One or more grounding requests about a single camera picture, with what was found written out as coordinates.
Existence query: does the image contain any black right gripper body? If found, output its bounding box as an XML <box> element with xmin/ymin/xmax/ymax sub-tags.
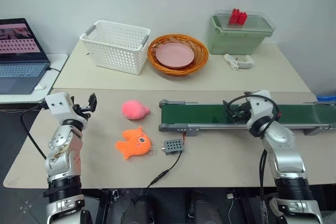
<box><xmin>234</xmin><ymin>100</ymin><xmax>253</xmax><ymax>124</ymax></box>

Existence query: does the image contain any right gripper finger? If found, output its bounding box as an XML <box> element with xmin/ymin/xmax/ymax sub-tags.
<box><xmin>223</xmin><ymin>100</ymin><xmax>237</xmax><ymax>119</ymax></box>
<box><xmin>230</xmin><ymin>115</ymin><xmax>248</xmax><ymax>125</ymax></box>

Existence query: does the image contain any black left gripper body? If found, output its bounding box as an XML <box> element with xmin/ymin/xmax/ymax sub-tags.
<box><xmin>73</xmin><ymin>104</ymin><xmax>92</xmax><ymax>124</ymax></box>

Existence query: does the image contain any green conveyor belt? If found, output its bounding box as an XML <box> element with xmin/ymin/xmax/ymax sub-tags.
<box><xmin>157</xmin><ymin>99</ymin><xmax>336</xmax><ymax>137</ymax></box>

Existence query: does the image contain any pink plush toy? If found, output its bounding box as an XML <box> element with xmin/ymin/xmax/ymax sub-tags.
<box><xmin>121</xmin><ymin>99</ymin><xmax>152</xmax><ymax>121</ymax></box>

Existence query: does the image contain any white side table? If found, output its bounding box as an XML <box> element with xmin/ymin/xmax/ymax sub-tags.
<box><xmin>0</xmin><ymin>53</ymin><xmax>69</xmax><ymax>104</ymax></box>

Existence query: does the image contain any white handheld tool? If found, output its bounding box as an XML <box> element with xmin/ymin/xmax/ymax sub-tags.
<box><xmin>223</xmin><ymin>53</ymin><xmax>255</xmax><ymax>72</ymax></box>

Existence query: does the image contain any orange woven basket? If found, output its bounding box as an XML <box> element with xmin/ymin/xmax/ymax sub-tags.
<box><xmin>147</xmin><ymin>34</ymin><xmax>209</xmax><ymax>77</ymax></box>

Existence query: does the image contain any orange fish plush toy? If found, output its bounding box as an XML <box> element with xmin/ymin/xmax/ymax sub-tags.
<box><xmin>114</xmin><ymin>126</ymin><xmax>156</xmax><ymax>162</ymax></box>

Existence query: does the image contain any white perforated plastic basket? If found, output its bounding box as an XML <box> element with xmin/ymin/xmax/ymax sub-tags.
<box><xmin>79</xmin><ymin>20</ymin><xmax>151</xmax><ymax>76</ymax></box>

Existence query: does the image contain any grey perforated control box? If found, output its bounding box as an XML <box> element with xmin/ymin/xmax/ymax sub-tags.
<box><xmin>160</xmin><ymin>138</ymin><xmax>186</xmax><ymax>156</ymax></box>

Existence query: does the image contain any green storage box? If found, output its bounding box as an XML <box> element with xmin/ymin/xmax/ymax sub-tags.
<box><xmin>207</xmin><ymin>15</ymin><xmax>274</xmax><ymax>56</ymax></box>

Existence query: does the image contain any dark laptop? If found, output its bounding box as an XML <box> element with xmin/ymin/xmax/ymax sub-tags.
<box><xmin>0</xmin><ymin>18</ymin><xmax>51</xmax><ymax>95</ymax></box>

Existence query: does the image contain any pink plate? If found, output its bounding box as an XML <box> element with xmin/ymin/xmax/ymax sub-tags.
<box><xmin>155</xmin><ymin>44</ymin><xmax>196</xmax><ymax>69</ymax></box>

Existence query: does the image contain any blue object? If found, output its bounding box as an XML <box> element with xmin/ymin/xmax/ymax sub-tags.
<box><xmin>316</xmin><ymin>93</ymin><xmax>336</xmax><ymax>104</ymax></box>

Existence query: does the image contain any red plastic block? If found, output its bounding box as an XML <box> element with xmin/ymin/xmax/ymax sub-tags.
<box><xmin>237</xmin><ymin>11</ymin><xmax>248</xmax><ymax>26</ymax></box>
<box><xmin>228</xmin><ymin>8</ymin><xmax>240</xmax><ymax>25</ymax></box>

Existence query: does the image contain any dark rounded shape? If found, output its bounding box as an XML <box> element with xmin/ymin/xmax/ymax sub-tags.
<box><xmin>184</xmin><ymin>189</ymin><xmax>222</xmax><ymax>224</ymax></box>
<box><xmin>122</xmin><ymin>194</ymin><xmax>156</xmax><ymax>224</ymax></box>

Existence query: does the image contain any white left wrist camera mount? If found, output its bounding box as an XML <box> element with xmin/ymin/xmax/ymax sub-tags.
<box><xmin>44</xmin><ymin>92</ymin><xmax>88</xmax><ymax>125</ymax></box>

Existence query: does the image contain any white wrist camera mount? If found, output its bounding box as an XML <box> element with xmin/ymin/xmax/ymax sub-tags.
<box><xmin>44</xmin><ymin>92</ymin><xmax>88</xmax><ymax>125</ymax></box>
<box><xmin>246</xmin><ymin>89</ymin><xmax>279</xmax><ymax>130</ymax></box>

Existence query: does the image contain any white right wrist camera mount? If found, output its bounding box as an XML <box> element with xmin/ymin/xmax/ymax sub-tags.
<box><xmin>246</xmin><ymin>89</ymin><xmax>279</xmax><ymax>130</ymax></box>

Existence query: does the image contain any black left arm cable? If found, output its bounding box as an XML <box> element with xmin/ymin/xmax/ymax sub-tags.
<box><xmin>21</xmin><ymin>104</ymin><xmax>51</xmax><ymax>162</ymax></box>

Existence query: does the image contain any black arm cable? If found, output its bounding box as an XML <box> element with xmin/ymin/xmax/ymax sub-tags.
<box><xmin>222</xmin><ymin>91</ymin><xmax>284</xmax><ymax>224</ymax></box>
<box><xmin>21</xmin><ymin>104</ymin><xmax>51</xmax><ymax>162</ymax></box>

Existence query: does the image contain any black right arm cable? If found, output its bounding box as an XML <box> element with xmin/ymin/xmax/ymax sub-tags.
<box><xmin>222</xmin><ymin>91</ymin><xmax>284</xmax><ymax>224</ymax></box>

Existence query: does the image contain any white plug with cable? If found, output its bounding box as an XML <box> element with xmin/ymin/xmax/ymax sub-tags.
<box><xmin>225</xmin><ymin>191</ymin><xmax>238</xmax><ymax>224</ymax></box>

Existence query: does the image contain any black control box cable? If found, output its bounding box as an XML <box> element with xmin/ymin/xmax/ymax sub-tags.
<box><xmin>146</xmin><ymin>131</ymin><xmax>188</xmax><ymax>189</ymax></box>

